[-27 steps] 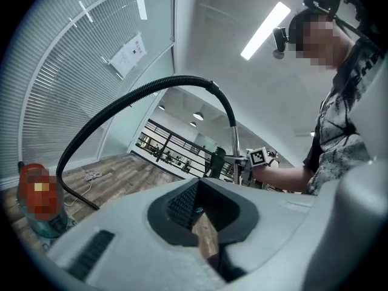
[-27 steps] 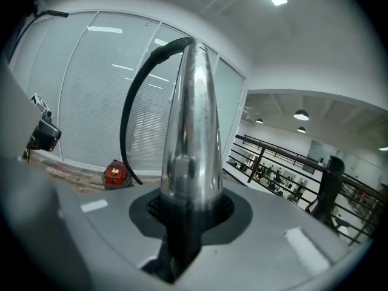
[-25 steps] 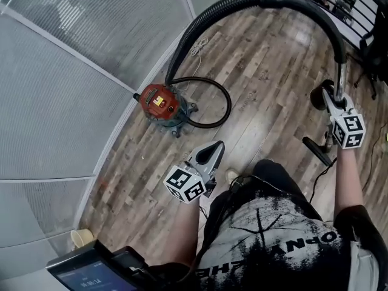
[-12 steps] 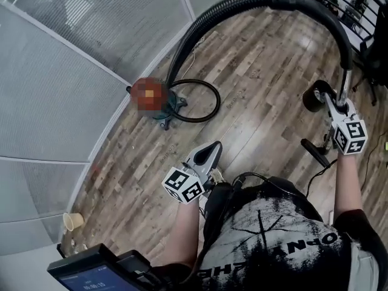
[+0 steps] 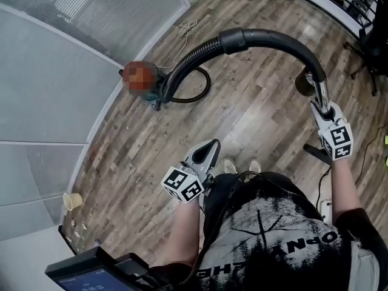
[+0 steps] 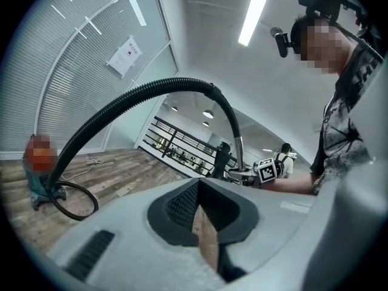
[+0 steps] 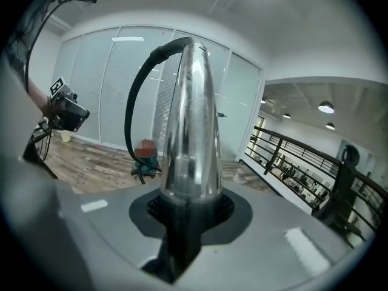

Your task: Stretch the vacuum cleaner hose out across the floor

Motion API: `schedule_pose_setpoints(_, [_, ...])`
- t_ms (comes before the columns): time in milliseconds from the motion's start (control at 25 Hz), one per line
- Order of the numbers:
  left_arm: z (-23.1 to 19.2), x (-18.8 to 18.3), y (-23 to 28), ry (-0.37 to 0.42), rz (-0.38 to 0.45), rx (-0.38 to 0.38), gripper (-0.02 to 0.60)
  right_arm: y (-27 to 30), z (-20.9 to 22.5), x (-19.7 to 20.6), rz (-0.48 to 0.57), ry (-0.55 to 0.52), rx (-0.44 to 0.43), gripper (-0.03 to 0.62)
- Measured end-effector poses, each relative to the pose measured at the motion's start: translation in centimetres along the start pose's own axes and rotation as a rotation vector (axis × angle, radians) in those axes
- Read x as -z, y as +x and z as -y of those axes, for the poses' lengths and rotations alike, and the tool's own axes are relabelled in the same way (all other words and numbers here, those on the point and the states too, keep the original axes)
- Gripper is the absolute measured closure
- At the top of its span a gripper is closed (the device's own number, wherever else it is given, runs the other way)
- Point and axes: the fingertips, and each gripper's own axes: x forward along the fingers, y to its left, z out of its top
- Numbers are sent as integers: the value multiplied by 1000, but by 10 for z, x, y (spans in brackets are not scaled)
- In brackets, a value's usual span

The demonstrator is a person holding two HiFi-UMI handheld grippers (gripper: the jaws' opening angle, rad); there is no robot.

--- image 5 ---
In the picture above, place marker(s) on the scattered floor scraps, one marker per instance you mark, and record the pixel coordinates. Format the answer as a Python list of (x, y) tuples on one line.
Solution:
[(83, 225)]

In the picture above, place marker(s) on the person's right forearm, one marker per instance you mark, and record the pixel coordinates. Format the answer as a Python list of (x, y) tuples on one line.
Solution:
[(345, 189)]

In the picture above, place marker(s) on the black screen device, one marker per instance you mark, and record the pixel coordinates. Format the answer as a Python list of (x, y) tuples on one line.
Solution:
[(82, 280)]

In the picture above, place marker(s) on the red vacuum cleaner body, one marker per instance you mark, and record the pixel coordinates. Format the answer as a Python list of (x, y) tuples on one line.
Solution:
[(139, 76)]

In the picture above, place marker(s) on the person's black white print shirt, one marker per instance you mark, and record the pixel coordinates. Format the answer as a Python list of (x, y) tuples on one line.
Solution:
[(272, 238)]

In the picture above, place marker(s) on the person's black shorts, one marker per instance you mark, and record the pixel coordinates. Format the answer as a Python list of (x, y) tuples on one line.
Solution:
[(272, 183)]

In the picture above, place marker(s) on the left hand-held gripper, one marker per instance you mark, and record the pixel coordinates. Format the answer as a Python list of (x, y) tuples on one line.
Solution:
[(185, 185)]

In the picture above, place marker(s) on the beige paper cup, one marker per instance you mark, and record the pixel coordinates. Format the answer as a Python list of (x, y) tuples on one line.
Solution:
[(74, 201)]

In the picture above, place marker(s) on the person's left forearm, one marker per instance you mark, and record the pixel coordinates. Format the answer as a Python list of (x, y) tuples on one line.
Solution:
[(185, 232)]

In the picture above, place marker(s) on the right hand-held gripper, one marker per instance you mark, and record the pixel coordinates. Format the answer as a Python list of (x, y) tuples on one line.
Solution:
[(338, 141)]

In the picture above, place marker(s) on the white power strip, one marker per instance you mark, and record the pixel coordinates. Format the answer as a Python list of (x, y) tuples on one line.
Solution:
[(326, 209)]

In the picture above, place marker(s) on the black waste bin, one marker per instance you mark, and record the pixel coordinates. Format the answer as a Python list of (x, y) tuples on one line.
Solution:
[(303, 85)]

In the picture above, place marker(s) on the black device mount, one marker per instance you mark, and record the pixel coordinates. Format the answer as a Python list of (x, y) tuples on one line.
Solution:
[(133, 271)]

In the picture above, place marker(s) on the person's beige shoe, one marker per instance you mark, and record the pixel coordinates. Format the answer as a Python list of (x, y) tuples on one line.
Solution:
[(254, 166), (227, 166)]

